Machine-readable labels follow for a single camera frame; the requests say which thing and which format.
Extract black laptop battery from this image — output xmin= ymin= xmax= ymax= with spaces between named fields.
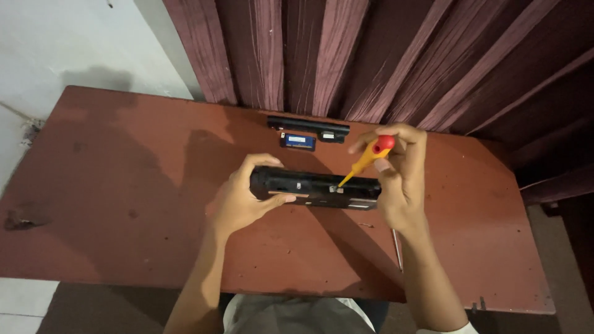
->
xmin=267 ymin=115 xmax=351 ymax=144

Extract thin metal rod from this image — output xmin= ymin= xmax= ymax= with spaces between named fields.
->
xmin=391 ymin=228 xmax=404 ymax=273

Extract black laptop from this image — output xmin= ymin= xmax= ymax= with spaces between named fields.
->
xmin=250 ymin=165 xmax=382 ymax=211

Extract blue memory module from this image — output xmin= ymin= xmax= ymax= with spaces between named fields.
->
xmin=280 ymin=133 xmax=316 ymax=152

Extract person's right hand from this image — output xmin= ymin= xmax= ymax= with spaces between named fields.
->
xmin=348 ymin=123 xmax=428 ymax=235

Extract person's grey shirt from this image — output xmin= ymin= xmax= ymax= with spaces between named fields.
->
xmin=223 ymin=294 xmax=479 ymax=334

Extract maroon curtain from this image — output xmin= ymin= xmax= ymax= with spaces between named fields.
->
xmin=162 ymin=0 xmax=594 ymax=205

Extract person's left hand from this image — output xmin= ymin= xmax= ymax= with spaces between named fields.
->
xmin=211 ymin=153 xmax=297 ymax=236

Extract yellow red-capped screwdriver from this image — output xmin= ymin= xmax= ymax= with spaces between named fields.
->
xmin=337 ymin=135 xmax=396 ymax=188

